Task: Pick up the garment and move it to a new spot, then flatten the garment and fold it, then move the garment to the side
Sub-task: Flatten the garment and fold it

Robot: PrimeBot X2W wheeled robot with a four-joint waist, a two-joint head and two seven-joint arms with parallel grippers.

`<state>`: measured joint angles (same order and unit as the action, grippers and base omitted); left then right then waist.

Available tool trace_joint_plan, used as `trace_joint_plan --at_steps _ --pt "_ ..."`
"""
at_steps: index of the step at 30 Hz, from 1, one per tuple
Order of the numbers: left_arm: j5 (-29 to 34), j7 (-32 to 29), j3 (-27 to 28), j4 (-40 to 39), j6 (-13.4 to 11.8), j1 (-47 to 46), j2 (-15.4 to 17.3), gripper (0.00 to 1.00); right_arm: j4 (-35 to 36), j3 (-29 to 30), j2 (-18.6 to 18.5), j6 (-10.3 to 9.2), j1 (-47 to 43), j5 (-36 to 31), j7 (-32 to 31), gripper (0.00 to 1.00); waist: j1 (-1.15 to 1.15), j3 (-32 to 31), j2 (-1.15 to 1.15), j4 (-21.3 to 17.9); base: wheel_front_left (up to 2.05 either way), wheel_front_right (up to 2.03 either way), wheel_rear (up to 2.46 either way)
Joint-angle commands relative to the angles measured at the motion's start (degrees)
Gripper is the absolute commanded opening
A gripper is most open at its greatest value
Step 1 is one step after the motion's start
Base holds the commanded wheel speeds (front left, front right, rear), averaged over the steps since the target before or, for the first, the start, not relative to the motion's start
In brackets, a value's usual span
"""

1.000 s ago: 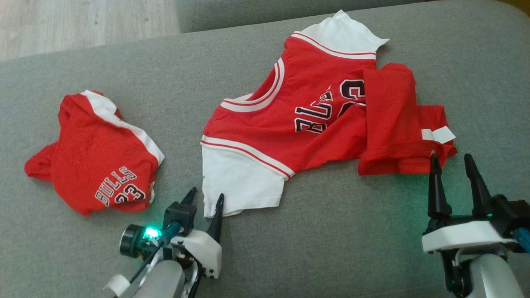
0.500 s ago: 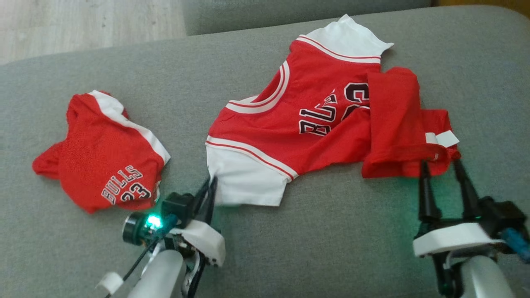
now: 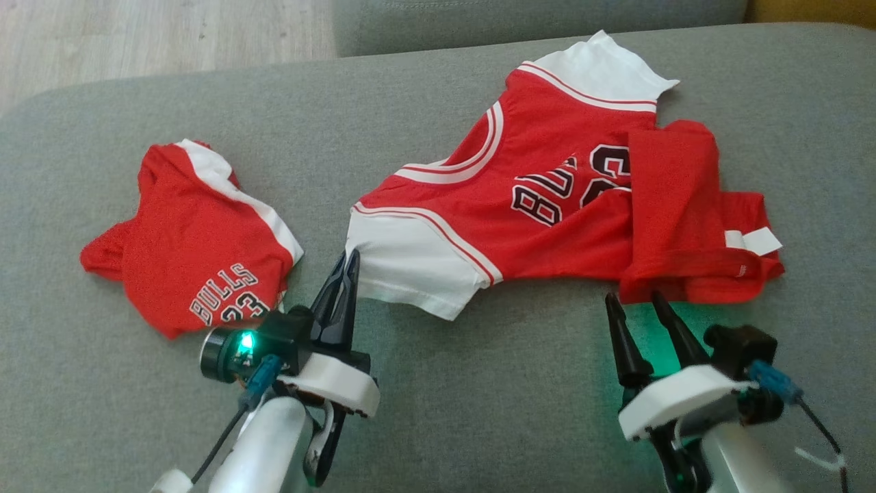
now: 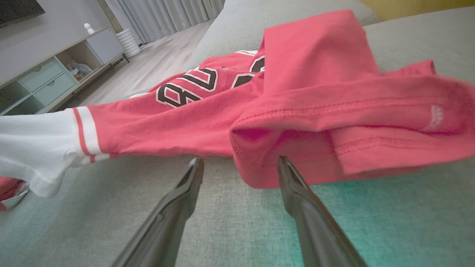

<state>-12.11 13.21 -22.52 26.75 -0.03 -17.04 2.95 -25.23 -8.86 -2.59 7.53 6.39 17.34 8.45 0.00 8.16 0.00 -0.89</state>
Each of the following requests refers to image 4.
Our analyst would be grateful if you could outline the red and white jersey shirt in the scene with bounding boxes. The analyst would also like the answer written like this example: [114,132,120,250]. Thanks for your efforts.
[0,9,475,212]

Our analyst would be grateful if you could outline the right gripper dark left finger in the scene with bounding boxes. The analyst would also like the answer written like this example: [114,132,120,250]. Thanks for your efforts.
[111,158,205,267]

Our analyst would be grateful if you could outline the clutter in cabinet shelf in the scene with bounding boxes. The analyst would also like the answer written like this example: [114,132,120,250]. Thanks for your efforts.
[67,61,93,80]

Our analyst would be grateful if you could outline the black television screen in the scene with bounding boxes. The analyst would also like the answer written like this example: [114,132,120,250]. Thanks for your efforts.
[0,0,46,29]

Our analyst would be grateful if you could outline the white ribbed floor vase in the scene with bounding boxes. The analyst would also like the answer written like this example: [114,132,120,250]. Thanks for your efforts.
[116,29,143,58]

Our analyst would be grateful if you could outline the grey sofa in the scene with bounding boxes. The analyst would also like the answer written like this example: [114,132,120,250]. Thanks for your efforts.
[0,6,475,267]

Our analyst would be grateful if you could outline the white TV cabinet green drawers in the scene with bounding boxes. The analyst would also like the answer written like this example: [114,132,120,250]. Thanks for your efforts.
[0,27,125,116]

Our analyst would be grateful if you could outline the grey pleated curtain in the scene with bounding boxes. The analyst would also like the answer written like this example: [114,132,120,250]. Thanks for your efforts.
[104,0,226,45]

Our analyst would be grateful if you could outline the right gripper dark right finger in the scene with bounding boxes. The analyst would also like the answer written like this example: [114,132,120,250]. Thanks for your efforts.
[276,156,368,267]

